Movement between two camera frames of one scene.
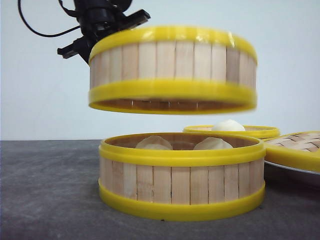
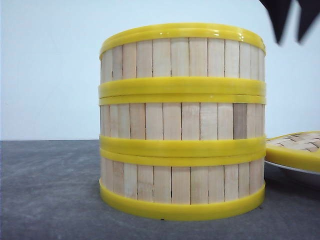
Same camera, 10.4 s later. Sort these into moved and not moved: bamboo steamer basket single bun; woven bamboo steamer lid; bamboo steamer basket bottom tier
Moved: bamboo steamer basket single bun
Not moved: bamboo steamer basket bottom tier; woven bamboo steamer lid
